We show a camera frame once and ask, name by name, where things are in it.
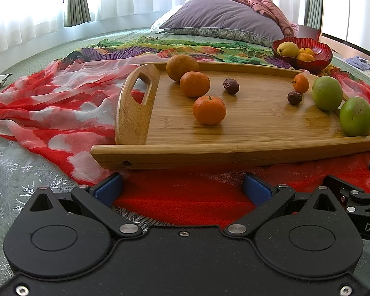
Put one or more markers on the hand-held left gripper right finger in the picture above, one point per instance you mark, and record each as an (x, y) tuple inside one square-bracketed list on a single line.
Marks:
[(256, 189)]

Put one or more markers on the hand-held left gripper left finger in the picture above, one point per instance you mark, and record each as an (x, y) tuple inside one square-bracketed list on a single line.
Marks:
[(108, 188)]

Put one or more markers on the green apple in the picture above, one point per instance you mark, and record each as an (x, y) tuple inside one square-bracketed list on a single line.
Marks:
[(326, 93), (356, 120)]

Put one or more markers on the medium tangerine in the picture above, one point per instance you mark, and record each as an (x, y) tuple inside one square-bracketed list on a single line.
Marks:
[(209, 110), (195, 84)]

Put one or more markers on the dark red plum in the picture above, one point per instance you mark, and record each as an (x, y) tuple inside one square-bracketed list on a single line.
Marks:
[(294, 97), (231, 86)]

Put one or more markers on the small tangerine with stem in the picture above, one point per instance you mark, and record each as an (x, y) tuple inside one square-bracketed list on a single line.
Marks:
[(301, 83)]

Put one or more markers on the large dull orange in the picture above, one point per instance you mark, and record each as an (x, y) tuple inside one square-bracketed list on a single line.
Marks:
[(182, 67)]

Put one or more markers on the snowflake sheer cloth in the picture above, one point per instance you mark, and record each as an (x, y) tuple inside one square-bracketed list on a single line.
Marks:
[(18, 175)]

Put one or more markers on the red and white scarf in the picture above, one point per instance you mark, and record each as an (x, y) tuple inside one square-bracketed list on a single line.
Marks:
[(64, 108)]

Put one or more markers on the lilac cloth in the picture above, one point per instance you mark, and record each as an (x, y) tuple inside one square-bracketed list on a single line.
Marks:
[(360, 63)]

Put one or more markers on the red glass bowl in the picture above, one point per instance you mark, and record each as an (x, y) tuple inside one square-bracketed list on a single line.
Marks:
[(320, 61)]

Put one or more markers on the small orange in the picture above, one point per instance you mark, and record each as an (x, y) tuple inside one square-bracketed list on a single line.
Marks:
[(305, 57), (307, 50)]

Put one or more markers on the yellow pear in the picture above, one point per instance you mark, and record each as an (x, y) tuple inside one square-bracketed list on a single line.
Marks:
[(289, 49)]

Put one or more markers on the multicoloured printed scarf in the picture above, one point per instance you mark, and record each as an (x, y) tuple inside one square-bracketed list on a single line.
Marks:
[(203, 47)]

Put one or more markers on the small wrapper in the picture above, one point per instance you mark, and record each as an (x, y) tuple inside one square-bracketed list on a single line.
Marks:
[(148, 38)]

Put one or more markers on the green quilted bedspread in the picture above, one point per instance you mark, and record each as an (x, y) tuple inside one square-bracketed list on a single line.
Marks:
[(49, 43)]

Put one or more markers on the purple pillow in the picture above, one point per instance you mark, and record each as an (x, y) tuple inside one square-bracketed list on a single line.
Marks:
[(222, 18)]

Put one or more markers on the green curtain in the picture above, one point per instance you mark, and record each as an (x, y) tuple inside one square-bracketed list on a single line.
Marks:
[(314, 3), (77, 0)]

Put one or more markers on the white pillow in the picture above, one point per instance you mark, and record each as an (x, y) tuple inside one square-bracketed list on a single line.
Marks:
[(163, 21)]

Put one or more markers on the wooden bed frame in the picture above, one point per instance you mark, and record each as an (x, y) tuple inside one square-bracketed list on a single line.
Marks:
[(308, 30)]

